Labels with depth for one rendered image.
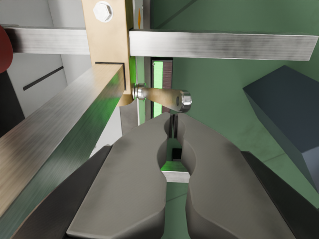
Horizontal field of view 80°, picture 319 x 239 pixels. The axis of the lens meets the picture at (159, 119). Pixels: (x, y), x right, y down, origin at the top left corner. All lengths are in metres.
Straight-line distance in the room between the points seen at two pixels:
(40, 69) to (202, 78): 0.90
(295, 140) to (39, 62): 0.82
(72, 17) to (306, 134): 0.81
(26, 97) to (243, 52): 0.39
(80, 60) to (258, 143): 1.30
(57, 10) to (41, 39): 0.26
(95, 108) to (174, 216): 1.93
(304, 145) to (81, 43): 0.75
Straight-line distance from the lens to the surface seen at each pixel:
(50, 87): 0.53
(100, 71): 0.23
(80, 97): 0.17
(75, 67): 0.57
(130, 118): 0.49
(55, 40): 0.29
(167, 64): 0.43
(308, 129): 0.88
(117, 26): 0.25
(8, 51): 0.31
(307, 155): 0.82
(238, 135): 1.45
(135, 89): 0.29
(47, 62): 0.52
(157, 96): 0.17
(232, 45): 0.27
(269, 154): 1.64
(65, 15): 0.55
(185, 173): 0.39
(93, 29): 0.26
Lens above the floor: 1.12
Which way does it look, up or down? 60 degrees down
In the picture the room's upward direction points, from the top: 175 degrees counter-clockwise
